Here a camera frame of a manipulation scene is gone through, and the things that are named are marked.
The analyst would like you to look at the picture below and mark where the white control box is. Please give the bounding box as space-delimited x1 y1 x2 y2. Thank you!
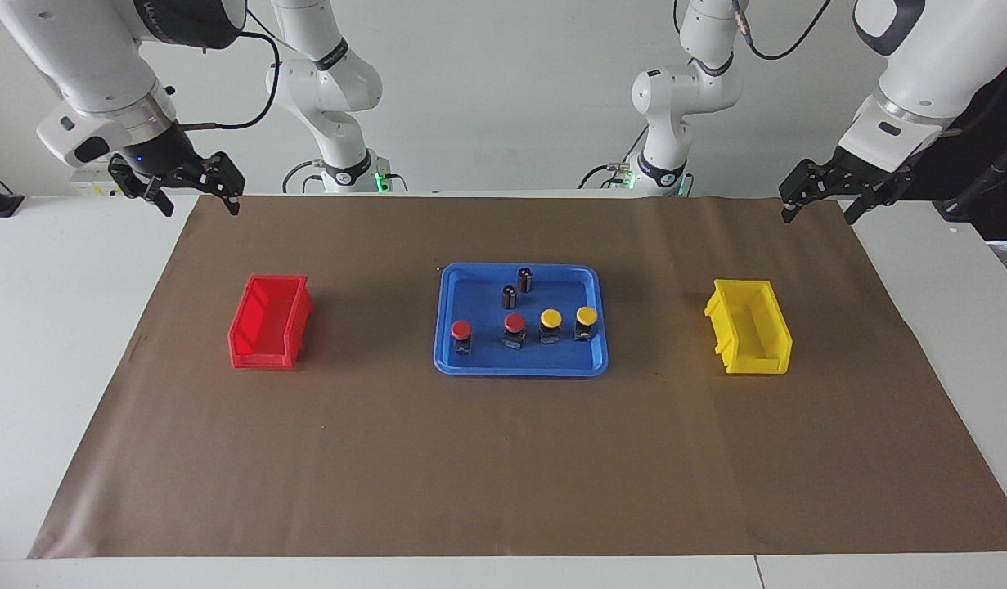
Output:
68 166 129 197

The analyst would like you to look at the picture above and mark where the yellow plastic bin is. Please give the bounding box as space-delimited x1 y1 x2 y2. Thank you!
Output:
704 279 793 375

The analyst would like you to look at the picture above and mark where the red plastic bin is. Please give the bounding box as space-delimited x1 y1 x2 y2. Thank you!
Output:
227 273 314 371

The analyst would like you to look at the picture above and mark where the blue plastic tray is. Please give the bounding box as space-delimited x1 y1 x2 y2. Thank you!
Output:
434 262 610 377

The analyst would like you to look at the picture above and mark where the brown paper table mat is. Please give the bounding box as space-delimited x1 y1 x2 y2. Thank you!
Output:
29 194 1007 560

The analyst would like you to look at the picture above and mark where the black base cable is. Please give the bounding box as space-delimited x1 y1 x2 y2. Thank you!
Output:
281 160 326 195
578 127 650 191

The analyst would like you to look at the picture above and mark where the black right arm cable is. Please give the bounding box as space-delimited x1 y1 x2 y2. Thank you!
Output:
176 8 283 132

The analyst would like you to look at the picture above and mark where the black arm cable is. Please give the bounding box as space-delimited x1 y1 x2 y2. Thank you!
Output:
176 8 283 132
732 0 833 62

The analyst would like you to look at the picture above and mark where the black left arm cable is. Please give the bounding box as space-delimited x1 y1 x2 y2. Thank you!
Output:
732 0 833 62

